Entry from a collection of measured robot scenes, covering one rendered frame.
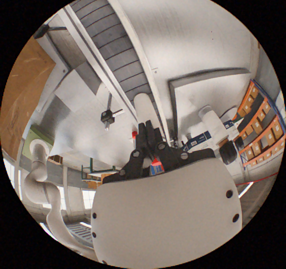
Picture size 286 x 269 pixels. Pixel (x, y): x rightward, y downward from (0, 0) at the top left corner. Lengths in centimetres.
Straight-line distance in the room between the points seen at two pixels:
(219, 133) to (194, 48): 35
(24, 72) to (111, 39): 23
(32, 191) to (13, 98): 39
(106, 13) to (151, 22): 13
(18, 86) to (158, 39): 37
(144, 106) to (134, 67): 11
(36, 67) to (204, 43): 52
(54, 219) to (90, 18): 64
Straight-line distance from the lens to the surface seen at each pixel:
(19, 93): 24
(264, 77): 449
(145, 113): 22
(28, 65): 30
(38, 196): 53
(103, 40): 25
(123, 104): 20
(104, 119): 23
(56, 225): 50
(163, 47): 32
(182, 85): 33
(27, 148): 85
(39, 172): 61
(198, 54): 39
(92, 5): 29
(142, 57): 21
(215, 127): 44
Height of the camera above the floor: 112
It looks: 36 degrees down
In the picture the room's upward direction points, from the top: 167 degrees clockwise
